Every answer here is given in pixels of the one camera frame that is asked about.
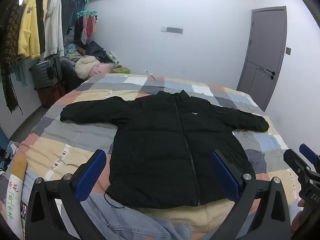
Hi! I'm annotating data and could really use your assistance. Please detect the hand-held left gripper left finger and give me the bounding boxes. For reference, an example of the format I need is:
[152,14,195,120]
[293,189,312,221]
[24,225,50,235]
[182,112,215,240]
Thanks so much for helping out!
[24,149,107,240]

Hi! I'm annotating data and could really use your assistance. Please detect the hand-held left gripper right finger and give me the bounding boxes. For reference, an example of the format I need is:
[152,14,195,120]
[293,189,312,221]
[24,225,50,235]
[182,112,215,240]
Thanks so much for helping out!
[209,150,292,240]

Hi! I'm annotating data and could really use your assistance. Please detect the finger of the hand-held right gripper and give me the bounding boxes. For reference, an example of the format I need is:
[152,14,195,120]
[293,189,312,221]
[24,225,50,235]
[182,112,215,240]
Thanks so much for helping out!
[283,148,320,189]
[299,143,320,167]

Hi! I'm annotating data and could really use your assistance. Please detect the black puffer jacket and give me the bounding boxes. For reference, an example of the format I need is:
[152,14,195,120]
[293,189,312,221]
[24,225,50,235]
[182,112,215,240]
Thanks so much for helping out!
[60,89,270,208]

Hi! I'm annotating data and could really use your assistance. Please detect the light blue clothes pile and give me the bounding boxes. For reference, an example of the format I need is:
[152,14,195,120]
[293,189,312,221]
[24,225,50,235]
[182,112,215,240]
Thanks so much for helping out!
[64,42,81,61]

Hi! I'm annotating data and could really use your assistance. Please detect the red hanging clothes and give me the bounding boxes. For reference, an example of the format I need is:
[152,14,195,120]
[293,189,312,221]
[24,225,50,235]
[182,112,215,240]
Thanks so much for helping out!
[80,15,98,44]

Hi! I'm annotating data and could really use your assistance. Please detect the person's right hand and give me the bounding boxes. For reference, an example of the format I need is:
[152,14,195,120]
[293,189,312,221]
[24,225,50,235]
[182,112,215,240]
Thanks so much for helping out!
[291,199,316,240]

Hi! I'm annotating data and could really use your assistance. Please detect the patchwork bed quilt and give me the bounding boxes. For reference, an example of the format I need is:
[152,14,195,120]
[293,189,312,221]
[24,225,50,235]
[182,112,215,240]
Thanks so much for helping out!
[15,73,300,240]

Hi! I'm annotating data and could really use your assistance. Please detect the blue denim garment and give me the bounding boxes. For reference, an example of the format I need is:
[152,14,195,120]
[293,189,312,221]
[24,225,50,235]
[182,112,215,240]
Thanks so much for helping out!
[81,192,193,240]

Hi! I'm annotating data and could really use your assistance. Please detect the white printed cloth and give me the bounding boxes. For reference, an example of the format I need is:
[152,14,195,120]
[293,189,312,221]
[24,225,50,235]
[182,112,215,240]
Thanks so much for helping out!
[0,152,28,233]

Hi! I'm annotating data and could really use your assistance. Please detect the dark red suitcase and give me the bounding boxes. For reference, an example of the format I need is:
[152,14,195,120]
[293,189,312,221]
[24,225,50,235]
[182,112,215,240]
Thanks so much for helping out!
[37,81,67,109]

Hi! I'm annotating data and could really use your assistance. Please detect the pink plush cushion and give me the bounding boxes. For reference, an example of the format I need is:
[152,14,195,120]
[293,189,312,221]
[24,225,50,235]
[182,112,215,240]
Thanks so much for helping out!
[92,63,115,77]

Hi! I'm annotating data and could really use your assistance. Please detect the grey door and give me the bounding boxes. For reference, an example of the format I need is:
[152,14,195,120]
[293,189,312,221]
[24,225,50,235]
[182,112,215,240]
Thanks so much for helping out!
[236,6,287,112]

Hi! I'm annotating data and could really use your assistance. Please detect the black suitcase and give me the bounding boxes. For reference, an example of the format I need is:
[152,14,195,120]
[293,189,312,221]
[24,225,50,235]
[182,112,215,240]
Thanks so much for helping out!
[29,56,63,90]

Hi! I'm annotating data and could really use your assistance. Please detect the white bottle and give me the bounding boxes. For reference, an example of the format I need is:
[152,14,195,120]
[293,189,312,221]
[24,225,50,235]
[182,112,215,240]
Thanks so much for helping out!
[107,52,119,65]

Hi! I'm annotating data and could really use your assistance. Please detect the dark jacket pile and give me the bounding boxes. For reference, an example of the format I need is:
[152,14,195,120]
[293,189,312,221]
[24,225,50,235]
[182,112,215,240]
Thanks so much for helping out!
[86,41,110,62]

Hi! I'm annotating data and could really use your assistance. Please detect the teal hanging garment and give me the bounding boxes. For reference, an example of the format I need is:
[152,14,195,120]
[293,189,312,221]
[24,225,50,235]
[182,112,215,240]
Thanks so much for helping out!
[11,57,29,88]

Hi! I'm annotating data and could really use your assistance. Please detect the brown houndstooth garment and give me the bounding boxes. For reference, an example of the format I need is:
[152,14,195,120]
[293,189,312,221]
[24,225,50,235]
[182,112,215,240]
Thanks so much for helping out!
[0,1,24,115]

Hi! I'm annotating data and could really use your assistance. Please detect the white hoodie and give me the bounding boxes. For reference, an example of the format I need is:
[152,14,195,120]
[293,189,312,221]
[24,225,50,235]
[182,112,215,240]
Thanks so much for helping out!
[44,0,65,58]

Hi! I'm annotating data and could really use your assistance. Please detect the yellow fleece jacket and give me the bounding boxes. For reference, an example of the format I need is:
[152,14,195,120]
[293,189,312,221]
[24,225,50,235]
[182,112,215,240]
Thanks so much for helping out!
[17,0,42,60]

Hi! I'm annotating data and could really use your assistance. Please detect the black hanging garment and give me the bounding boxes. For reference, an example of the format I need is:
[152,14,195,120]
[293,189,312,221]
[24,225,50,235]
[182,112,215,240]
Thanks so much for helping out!
[35,0,47,54]

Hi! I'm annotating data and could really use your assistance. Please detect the teal clip hanger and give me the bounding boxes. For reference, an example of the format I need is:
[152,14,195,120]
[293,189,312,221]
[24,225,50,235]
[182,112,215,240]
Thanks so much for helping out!
[76,10,98,18]

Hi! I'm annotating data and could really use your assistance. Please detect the dark grey hanging trousers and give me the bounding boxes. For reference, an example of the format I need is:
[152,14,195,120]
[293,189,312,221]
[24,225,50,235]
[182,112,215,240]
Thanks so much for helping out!
[59,0,77,38]

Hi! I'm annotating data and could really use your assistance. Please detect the black door handle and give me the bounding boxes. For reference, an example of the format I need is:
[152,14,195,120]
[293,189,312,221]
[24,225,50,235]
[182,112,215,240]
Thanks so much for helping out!
[260,66,276,79]

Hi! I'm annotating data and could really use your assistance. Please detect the grey white wall panel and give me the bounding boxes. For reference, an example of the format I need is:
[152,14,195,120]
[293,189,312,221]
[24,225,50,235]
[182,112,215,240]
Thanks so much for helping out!
[161,26,183,34]

